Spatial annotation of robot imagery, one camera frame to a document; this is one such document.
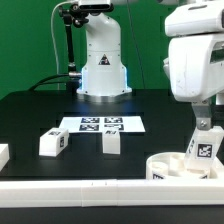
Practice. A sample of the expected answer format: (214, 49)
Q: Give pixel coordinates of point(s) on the white fence bar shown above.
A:
(110, 193)
(4, 155)

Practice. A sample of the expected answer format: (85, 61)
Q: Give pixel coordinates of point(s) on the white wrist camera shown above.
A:
(196, 18)

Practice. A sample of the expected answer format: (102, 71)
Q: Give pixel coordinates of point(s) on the white front fence bar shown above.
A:
(110, 193)

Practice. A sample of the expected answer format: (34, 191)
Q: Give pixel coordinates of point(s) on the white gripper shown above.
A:
(196, 72)

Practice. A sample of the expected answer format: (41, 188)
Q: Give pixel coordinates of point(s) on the white marker sheet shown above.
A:
(132, 124)

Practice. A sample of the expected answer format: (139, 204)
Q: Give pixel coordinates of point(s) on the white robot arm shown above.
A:
(103, 75)

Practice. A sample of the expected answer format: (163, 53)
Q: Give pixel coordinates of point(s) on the white camera on mount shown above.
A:
(95, 5)

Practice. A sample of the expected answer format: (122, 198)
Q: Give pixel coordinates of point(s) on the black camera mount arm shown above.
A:
(72, 17)

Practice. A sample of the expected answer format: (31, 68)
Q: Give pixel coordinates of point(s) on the white round stool seat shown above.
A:
(170, 165)

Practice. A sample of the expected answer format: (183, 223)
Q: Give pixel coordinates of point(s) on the white left fence bar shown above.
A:
(4, 155)

